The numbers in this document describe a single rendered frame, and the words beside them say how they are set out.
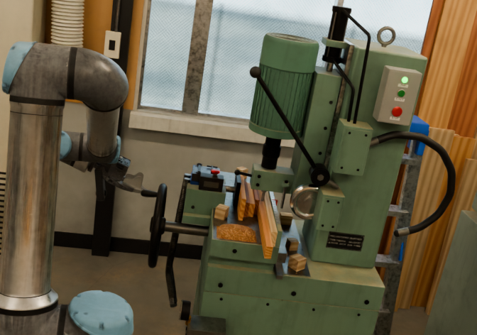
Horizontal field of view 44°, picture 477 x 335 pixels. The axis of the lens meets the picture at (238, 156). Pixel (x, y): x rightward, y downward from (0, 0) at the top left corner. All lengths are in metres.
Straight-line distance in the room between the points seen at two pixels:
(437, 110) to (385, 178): 1.43
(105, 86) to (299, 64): 0.68
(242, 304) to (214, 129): 1.44
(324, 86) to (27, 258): 1.00
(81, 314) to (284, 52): 0.93
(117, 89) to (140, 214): 2.11
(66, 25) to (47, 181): 1.70
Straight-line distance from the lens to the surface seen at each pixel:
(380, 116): 1.79
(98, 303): 1.45
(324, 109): 1.85
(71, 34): 2.98
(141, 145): 3.26
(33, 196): 1.34
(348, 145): 1.77
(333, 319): 2.00
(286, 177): 1.94
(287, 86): 1.80
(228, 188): 2.04
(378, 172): 1.91
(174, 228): 2.03
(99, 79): 1.32
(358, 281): 1.96
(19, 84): 1.33
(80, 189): 3.39
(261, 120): 1.84
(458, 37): 3.29
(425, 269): 3.51
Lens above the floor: 1.71
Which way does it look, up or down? 19 degrees down
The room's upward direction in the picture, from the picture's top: 9 degrees clockwise
